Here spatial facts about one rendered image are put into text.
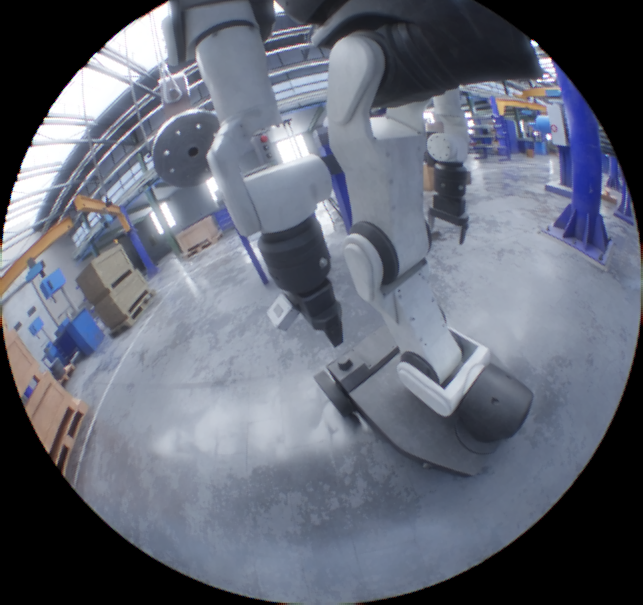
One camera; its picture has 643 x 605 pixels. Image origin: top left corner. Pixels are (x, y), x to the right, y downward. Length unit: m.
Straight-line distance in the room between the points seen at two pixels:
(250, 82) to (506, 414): 0.65
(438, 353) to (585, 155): 2.03
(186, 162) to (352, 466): 1.02
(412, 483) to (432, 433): 0.23
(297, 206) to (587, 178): 2.20
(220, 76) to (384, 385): 0.78
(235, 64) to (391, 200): 0.29
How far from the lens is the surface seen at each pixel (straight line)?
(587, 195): 2.25
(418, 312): 0.50
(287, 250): 0.24
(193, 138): 0.53
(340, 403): 0.73
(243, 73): 0.23
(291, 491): 0.89
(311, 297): 0.29
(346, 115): 0.32
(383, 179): 0.34
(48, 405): 3.24
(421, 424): 0.66
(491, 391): 0.53
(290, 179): 0.23
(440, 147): 0.51
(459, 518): 0.85
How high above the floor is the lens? 0.81
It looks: 30 degrees down
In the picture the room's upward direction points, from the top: 22 degrees counter-clockwise
